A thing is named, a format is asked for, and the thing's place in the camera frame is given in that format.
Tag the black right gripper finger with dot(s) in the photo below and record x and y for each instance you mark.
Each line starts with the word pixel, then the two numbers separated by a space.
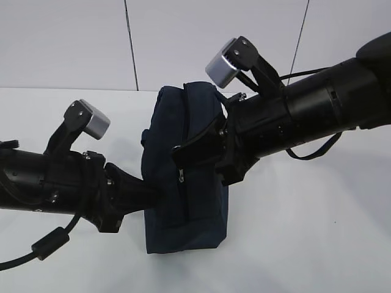
pixel 205 149

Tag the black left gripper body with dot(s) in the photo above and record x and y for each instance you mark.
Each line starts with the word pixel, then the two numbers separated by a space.
pixel 83 184

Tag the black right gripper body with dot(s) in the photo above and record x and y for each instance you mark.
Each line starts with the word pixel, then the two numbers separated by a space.
pixel 256 127

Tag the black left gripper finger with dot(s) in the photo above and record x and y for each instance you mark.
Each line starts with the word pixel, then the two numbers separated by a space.
pixel 128 194

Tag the navy blue lunch bag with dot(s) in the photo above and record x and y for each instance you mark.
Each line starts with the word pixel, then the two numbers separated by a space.
pixel 193 213

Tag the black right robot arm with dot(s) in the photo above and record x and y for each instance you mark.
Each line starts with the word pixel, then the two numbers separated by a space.
pixel 349 95

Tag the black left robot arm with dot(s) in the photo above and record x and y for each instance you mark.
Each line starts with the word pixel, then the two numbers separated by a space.
pixel 22 175

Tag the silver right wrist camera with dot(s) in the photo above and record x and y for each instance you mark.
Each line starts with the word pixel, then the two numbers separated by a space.
pixel 239 59

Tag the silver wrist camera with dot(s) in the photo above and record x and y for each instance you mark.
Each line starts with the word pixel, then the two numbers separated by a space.
pixel 239 59
pixel 79 117

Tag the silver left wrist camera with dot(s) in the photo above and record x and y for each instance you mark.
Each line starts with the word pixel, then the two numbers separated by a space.
pixel 79 117

